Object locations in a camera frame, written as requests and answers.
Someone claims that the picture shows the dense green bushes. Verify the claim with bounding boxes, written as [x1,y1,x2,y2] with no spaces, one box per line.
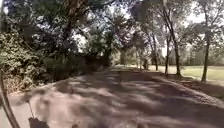
[0,0,104,95]

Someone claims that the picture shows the bare dirt verge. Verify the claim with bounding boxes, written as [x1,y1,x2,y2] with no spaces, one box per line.
[146,70,224,102]

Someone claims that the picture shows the grey asphalt path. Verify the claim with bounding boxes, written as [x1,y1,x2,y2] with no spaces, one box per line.
[0,67,224,128]

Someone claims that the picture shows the grass field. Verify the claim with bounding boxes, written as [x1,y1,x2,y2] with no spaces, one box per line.
[146,64,224,82]

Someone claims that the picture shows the row of trees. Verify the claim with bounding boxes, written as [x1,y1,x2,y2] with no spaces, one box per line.
[83,0,224,83]

